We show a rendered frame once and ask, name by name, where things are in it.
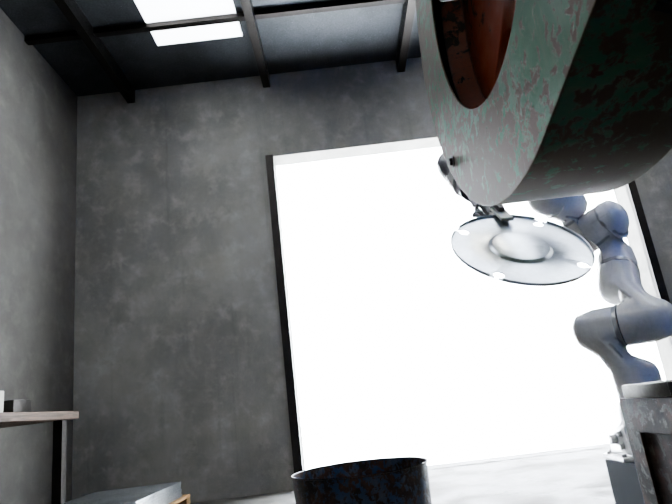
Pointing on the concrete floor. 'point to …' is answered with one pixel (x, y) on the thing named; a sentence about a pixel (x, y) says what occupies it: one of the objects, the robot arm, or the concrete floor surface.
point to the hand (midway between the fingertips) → (500, 216)
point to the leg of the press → (650, 436)
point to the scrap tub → (365, 482)
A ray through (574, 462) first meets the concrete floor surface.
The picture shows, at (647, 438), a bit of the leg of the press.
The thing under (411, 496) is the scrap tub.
